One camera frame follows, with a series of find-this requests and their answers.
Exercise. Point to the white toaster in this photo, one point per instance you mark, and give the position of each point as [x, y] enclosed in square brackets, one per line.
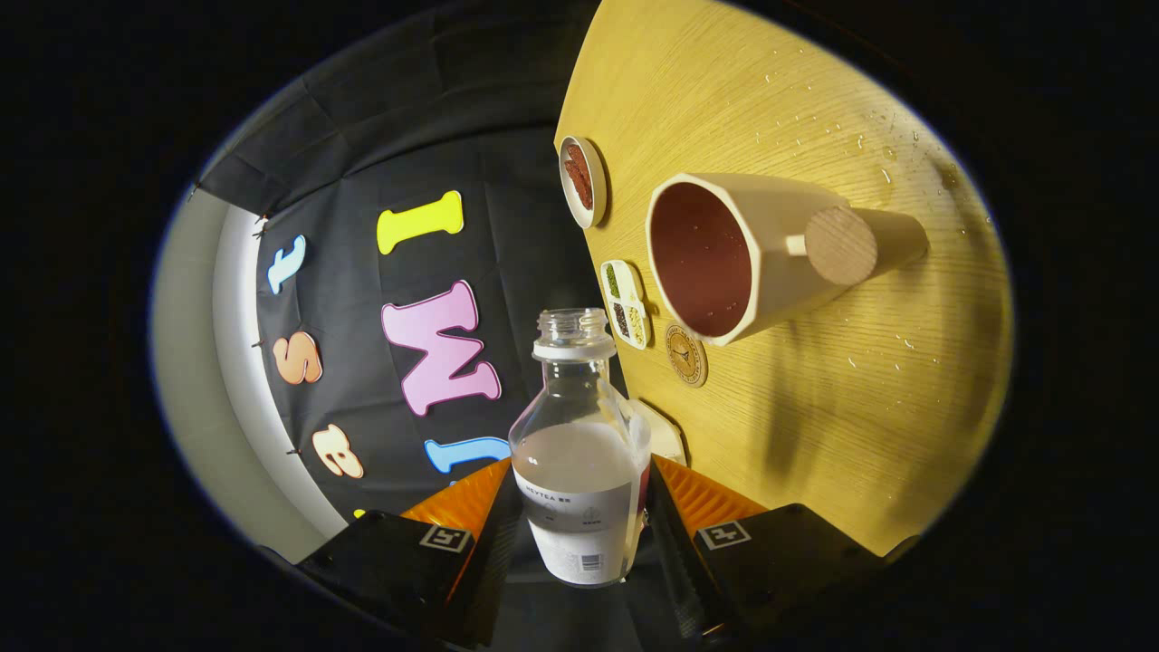
[665, 435]

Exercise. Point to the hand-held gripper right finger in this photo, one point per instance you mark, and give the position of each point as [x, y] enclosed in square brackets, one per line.
[670, 561]

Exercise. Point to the white round plate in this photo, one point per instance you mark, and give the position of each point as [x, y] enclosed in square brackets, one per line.
[596, 181]

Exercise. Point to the round wooden coaster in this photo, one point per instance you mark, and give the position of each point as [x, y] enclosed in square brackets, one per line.
[686, 355]

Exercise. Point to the red sausage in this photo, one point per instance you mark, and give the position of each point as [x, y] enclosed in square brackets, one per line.
[584, 188]
[573, 167]

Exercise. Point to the wooden table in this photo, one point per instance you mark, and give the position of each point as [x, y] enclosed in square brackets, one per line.
[815, 407]

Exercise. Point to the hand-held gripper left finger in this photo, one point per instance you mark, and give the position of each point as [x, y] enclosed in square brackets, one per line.
[496, 561]

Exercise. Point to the clear juice bottle white label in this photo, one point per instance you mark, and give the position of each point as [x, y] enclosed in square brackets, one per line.
[579, 471]

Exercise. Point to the black backdrop cloth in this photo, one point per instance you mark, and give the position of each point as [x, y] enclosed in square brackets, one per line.
[435, 118]

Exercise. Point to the white divided dish with grains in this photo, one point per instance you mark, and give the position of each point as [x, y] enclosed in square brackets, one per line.
[625, 308]

